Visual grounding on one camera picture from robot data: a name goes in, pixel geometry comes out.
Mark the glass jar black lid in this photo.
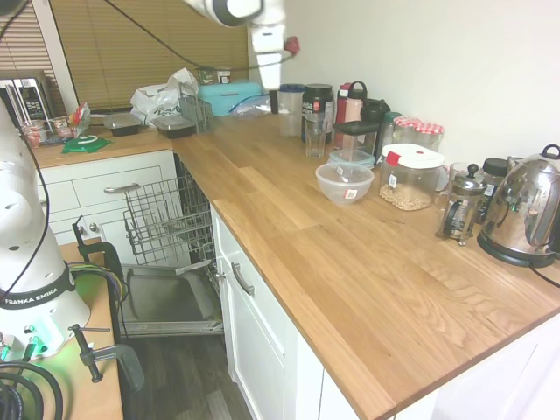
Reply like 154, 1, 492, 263
479, 157, 511, 225

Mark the glass baking dish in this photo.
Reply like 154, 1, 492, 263
19, 116, 74, 148

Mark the clear zip bag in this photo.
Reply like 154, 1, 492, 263
227, 96, 274, 121

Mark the black shaker bottle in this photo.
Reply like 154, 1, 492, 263
361, 98, 391, 128

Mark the teal bread box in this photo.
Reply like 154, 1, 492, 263
197, 80, 265, 117

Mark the red water bottle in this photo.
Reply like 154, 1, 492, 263
335, 82, 352, 125

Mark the grey wire dishwasher rack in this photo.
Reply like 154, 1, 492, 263
122, 162, 216, 269

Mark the black Vega protein tub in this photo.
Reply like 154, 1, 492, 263
301, 83, 335, 144

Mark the steel drawer bar handle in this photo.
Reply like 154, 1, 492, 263
103, 182, 143, 195
230, 262, 256, 297

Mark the red snack bag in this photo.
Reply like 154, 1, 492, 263
72, 101, 93, 139

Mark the white plastic shopping bag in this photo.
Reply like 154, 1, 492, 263
129, 66, 200, 129

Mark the canister white lid red tab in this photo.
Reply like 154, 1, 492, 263
378, 143, 447, 213

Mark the jar red gingham lid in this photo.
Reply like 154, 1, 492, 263
392, 115, 417, 146
413, 122, 445, 153

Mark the clear glass mug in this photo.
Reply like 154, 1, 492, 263
444, 162, 473, 193

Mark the clear glass tumbler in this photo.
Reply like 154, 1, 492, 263
304, 118, 329, 159

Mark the narrow tan window blind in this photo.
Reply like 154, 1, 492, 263
0, 3, 59, 85

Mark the grey cutlery basket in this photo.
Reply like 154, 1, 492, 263
178, 85, 214, 135

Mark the black kettle power cord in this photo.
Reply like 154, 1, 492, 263
528, 263, 560, 291

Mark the clear plastic bowl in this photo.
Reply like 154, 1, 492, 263
315, 162, 376, 208

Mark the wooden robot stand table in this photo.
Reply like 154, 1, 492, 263
0, 238, 126, 420

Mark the clear pitcher blue lid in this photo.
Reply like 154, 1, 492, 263
278, 83, 306, 138

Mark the steel dishwasher door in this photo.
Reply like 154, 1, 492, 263
116, 262, 226, 338

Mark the green round container lid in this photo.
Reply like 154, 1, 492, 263
61, 134, 109, 156

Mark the glass French press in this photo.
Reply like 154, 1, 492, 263
434, 163, 489, 248

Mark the large tan window blind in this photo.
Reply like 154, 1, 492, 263
49, 0, 251, 111

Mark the jar with green lid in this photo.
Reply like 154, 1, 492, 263
378, 111, 403, 150

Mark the stainless electric kettle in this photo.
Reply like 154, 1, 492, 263
477, 143, 560, 270

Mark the glass container blue-clip lid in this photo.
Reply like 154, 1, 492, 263
327, 150, 377, 171

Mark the long white base cabinet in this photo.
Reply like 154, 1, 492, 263
209, 203, 560, 420

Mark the thick black cable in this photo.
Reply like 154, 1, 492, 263
0, 361, 65, 420

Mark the stainless microwave oven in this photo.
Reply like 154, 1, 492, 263
0, 76, 53, 129

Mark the yellow cable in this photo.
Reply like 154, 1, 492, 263
68, 265, 129, 305

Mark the black C-clamp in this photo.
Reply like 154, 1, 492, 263
72, 215, 124, 339
66, 323, 146, 394

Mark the black meal container clear lid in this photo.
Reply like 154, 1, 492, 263
155, 115, 197, 141
103, 112, 144, 138

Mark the purple cable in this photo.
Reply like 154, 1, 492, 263
68, 261, 131, 308

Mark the pink bottle black lid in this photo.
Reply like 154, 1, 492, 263
346, 80, 369, 123

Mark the short white base cabinet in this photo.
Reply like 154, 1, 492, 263
33, 148, 181, 247

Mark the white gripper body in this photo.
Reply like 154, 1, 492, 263
251, 24, 287, 91

